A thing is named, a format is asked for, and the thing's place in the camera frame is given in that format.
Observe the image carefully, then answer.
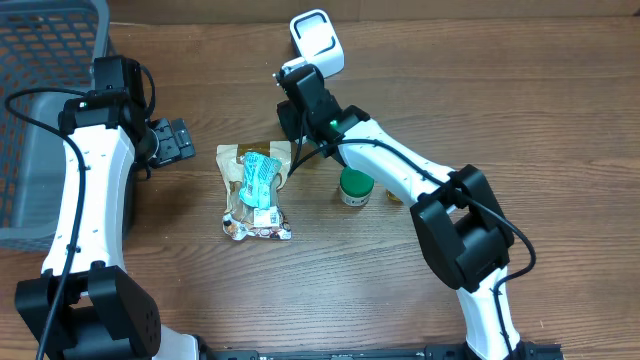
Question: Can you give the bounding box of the beige brown paper pouch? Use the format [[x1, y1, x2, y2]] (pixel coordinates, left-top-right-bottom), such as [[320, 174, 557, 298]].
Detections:
[[216, 141, 292, 219]]

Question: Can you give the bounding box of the teal white snack packet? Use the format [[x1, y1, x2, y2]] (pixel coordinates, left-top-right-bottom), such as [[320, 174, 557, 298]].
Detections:
[[239, 152, 282, 210]]

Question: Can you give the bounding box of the green lid white jar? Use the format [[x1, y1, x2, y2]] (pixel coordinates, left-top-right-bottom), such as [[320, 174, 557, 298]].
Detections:
[[339, 167, 375, 207]]

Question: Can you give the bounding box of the brown patterned snack packet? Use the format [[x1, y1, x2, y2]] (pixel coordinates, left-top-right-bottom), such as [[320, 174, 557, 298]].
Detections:
[[222, 206, 292, 241]]

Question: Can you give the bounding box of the clear bottle yellow liquid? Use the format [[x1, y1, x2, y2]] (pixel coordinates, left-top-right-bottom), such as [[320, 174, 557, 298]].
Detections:
[[386, 190, 402, 203]]

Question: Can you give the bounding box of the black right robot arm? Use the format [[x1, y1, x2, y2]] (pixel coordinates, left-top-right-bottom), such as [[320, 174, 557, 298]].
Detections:
[[274, 64, 521, 359]]

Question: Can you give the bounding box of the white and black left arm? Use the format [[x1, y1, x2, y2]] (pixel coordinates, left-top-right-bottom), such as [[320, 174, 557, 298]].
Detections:
[[15, 89, 207, 359]]

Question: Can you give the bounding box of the white barcode scanner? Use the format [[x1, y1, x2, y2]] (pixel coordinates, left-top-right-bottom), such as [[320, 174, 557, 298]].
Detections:
[[289, 8, 345, 78]]

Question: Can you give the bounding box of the grey plastic mesh basket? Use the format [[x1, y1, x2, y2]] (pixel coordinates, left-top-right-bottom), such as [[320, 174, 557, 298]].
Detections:
[[1, 0, 115, 252]]

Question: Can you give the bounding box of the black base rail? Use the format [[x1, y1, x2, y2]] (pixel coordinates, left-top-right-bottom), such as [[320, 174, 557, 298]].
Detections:
[[199, 342, 565, 360]]

